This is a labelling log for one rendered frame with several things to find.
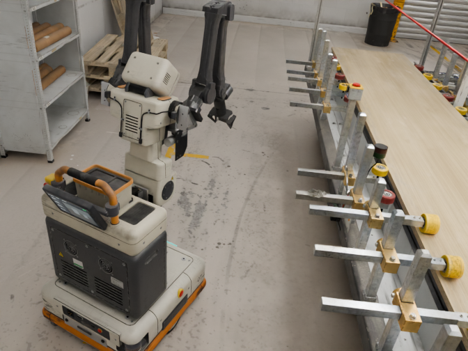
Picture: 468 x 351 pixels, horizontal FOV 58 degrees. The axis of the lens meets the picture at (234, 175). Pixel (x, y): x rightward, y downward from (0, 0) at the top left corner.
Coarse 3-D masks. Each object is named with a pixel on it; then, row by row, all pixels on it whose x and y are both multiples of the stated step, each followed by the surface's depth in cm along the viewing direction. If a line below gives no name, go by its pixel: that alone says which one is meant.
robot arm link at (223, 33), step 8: (232, 8) 185; (224, 16) 189; (232, 16) 187; (224, 24) 188; (224, 32) 191; (224, 40) 193; (216, 48) 194; (224, 48) 196; (216, 56) 196; (224, 56) 198; (216, 64) 197; (224, 64) 201; (216, 72) 199; (216, 80) 201; (224, 80) 204; (216, 88) 204
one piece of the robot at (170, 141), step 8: (168, 128) 206; (176, 128) 206; (176, 136) 204; (184, 136) 210; (168, 144) 204; (176, 144) 206; (184, 144) 213; (176, 152) 208; (184, 152) 215; (176, 160) 211
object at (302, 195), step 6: (300, 192) 200; (306, 192) 201; (300, 198) 201; (306, 198) 200; (312, 198) 200; (318, 198) 200; (324, 198) 200; (330, 198) 199; (336, 198) 199; (342, 198) 199; (348, 198) 199; (366, 198) 201; (348, 204) 200; (384, 204) 198
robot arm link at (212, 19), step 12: (216, 0) 185; (216, 12) 178; (216, 24) 182; (204, 36) 184; (216, 36) 186; (204, 48) 186; (204, 60) 187; (204, 72) 189; (192, 84) 194; (204, 84) 190; (204, 96) 191
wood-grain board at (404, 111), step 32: (352, 64) 376; (384, 64) 384; (384, 96) 312; (416, 96) 318; (384, 128) 262; (416, 128) 266; (448, 128) 271; (384, 160) 226; (416, 160) 230; (448, 160) 233; (416, 192) 202; (448, 192) 204; (448, 224) 182; (448, 288) 149
